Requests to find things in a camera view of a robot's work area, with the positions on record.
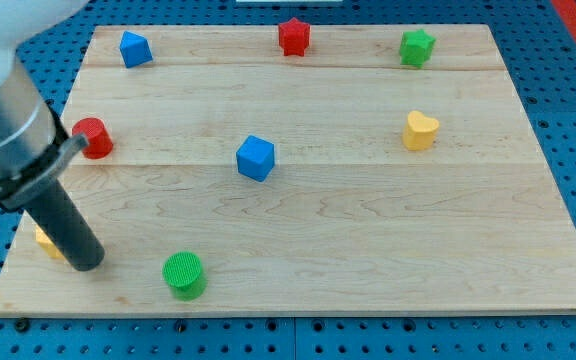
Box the black flange with grey bracket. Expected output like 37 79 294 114
0 106 89 212

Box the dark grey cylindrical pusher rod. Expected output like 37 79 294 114
24 182 105 272

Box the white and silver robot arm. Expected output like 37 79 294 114
0 0 105 271

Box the light wooden board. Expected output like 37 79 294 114
0 24 576 318

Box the blue cube block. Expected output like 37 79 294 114
236 135 275 182

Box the yellow block behind rod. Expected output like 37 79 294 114
35 225 65 260

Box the red cylinder block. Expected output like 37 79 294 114
72 117 114 160

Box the green cylinder block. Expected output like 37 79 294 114
162 251 207 301

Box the blue pentagon block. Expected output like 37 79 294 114
119 31 153 68

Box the red star block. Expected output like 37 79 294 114
278 17 311 57

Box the yellow heart block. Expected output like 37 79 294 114
402 110 440 151

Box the green star block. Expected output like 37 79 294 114
399 29 436 68

